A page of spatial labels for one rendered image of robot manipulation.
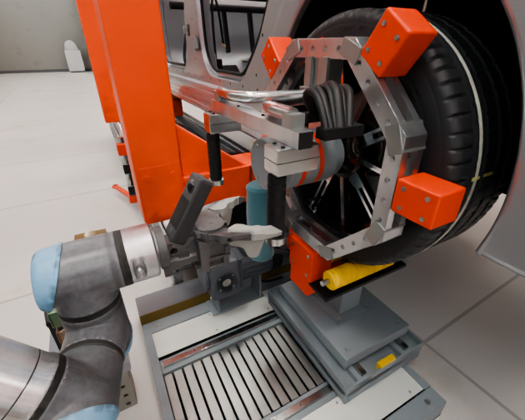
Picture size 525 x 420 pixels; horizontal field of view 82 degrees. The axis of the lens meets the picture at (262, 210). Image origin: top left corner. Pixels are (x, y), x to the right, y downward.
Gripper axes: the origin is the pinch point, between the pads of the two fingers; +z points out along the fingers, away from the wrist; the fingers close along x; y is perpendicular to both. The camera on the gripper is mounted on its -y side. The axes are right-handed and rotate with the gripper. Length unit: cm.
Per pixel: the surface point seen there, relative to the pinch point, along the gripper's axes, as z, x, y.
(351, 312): 43, -11, 59
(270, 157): 1.6, -0.1, -10.0
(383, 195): 23.7, 7.7, -1.0
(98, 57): -10, -253, -19
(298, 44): 23.5, -24.9, -27.8
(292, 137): 4.6, 2.0, -13.9
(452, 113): 32.5, 11.5, -16.8
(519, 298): 141, 8, 83
